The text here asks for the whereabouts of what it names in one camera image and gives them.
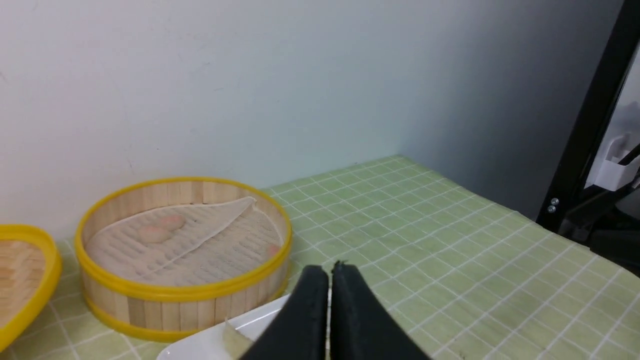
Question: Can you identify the bamboo steamer lid yellow rim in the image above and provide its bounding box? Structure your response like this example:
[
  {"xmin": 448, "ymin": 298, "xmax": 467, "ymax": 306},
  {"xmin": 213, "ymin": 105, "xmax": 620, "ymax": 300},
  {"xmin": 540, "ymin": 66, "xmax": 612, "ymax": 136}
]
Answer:
[{"xmin": 0, "ymin": 224, "xmax": 62, "ymax": 351}]

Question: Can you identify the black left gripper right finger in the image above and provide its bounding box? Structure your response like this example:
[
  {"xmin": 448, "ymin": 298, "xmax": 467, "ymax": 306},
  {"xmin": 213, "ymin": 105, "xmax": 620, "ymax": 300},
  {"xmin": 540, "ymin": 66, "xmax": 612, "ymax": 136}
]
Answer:
[{"xmin": 330, "ymin": 260, "xmax": 430, "ymax": 360}]

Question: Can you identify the white steamer liner cloth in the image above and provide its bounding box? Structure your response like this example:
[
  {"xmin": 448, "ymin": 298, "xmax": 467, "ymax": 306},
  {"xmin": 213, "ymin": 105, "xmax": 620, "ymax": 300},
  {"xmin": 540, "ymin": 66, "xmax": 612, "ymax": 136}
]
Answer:
[{"xmin": 85, "ymin": 196, "xmax": 284, "ymax": 287}]

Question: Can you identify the pink dumpling near steamer wall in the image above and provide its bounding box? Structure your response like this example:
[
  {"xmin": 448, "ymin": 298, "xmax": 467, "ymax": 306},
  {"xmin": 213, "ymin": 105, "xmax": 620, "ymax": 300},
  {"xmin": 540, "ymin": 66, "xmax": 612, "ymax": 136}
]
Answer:
[{"xmin": 265, "ymin": 244, "xmax": 281, "ymax": 259}]

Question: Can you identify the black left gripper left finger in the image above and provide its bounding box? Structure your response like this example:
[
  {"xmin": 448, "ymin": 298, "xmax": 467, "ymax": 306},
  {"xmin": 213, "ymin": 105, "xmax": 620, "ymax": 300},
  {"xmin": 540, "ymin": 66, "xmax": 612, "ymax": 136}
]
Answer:
[{"xmin": 241, "ymin": 265, "xmax": 329, "ymax": 360}]

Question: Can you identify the white square plate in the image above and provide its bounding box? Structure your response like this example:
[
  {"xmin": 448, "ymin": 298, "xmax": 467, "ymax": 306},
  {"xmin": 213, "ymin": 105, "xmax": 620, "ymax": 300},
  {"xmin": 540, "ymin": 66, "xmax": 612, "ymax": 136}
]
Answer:
[{"xmin": 156, "ymin": 294, "xmax": 290, "ymax": 360}]

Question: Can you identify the black metal frame post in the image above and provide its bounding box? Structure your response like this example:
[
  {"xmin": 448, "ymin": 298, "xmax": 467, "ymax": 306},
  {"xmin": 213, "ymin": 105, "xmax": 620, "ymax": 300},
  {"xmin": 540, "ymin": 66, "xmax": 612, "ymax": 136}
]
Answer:
[{"xmin": 536, "ymin": 0, "xmax": 640, "ymax": 233}]

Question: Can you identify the green checkered tablecloth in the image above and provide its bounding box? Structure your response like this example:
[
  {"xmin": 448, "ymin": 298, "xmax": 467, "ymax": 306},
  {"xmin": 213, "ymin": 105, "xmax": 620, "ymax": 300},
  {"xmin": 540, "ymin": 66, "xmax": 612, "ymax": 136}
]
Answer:
[{"xmin": 0, "ymin": 155, "xmax": 640, "ymax": 360}]

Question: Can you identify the bamboo steamer basket yellow rim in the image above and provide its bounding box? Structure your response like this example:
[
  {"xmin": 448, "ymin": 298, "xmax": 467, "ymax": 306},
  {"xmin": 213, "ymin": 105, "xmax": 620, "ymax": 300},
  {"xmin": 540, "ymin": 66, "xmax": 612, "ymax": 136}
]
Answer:
[{"xmin": 74, "ymin": 177, "xmax": 293, "ymax": 342}]

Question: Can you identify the white plastic bracket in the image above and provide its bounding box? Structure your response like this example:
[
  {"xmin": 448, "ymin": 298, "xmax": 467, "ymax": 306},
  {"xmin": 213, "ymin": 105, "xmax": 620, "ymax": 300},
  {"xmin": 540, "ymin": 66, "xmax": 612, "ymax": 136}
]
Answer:
[{"xmin": 584, "ymin": 132, "xmax": 640, "ymax": 191}]

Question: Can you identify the pink dumpling in steamer right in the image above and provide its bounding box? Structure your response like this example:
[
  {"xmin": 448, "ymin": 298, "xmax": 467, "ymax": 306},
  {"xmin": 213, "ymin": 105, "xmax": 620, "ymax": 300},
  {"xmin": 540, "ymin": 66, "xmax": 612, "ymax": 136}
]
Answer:
[{"xmin": 157, "ymin": 214, "xmax": 186, "ymax": 231}]

